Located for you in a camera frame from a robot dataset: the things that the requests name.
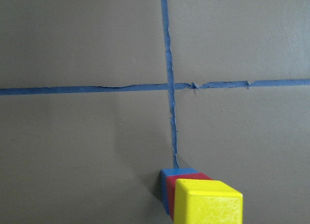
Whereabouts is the red wooden block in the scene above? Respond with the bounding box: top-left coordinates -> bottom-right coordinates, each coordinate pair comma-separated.
160,168 -> 213,220

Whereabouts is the blue wooden block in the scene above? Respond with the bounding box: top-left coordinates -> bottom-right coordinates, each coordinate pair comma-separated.
158,167 -> 200,216

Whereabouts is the yellow wooden block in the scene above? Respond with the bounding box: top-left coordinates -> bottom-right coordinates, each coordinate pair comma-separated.
173,178 -> 243,224

